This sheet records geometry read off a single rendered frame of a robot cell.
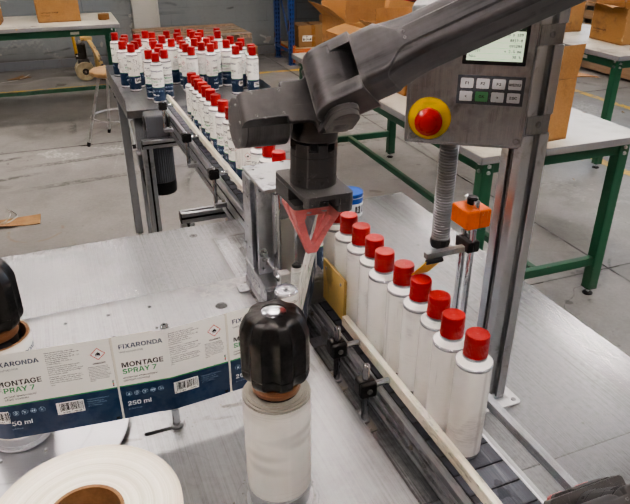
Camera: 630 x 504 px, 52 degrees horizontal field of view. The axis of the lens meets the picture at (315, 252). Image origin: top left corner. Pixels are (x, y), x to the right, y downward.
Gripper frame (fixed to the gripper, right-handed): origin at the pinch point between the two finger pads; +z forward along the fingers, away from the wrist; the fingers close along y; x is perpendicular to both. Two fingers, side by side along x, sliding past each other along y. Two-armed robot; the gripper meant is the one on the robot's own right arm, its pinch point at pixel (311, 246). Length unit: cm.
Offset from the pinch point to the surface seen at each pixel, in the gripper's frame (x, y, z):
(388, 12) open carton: 146, -242, 4
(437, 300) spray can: 18.8, 3.0, 10.7
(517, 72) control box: 29.3, -0.3, -20.5
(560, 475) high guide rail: 22.4, 27.7, 22.7
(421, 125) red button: 18.2, -4.8, -13.1
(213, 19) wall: 187, -749, 74
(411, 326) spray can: 18.1, -1.7, 18.0
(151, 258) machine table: -10, -75, 37
